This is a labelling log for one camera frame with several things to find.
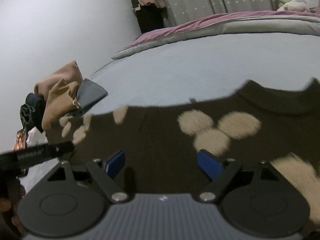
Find dark brown patterned sweater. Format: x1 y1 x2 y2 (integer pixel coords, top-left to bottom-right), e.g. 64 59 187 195
46 79 319 225

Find hanging pink black clothes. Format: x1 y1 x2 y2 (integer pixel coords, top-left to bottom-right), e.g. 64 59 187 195
131 0 166 34

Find white packet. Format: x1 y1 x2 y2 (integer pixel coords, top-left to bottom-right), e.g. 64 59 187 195
26 127 48 147

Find black garment pile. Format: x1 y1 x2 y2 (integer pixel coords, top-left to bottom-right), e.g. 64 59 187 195
20 93 46 133

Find folded grey garment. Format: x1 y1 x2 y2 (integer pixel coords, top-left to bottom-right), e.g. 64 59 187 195
74 79 108 115

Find tan brown garment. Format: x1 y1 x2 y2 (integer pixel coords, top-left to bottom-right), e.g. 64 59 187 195
42 79 80 131

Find light blue bed sheet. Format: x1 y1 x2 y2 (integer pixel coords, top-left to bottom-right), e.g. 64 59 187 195
19 31 320 193

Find pink grey duvet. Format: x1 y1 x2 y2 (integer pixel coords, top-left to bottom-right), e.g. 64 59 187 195
112 10 319 60

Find white plush toy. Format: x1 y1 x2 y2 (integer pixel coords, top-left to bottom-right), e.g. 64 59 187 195
277 1 310 12

